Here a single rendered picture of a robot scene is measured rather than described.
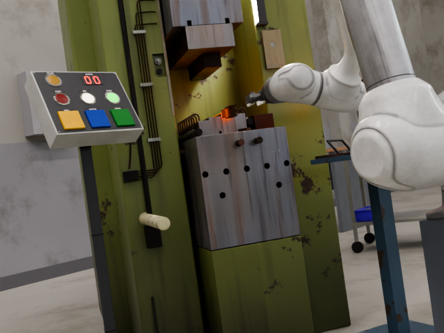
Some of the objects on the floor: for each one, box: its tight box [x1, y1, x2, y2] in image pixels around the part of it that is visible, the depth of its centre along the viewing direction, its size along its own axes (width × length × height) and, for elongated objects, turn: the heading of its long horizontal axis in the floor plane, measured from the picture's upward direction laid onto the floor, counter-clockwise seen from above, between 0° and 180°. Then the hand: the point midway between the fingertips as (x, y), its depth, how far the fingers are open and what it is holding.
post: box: [79, 146, 117, 333], centre depth 212 cm, size 4×4×108 cm
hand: (255, 100), depth 203 cm, fingers open, 3 cm apart
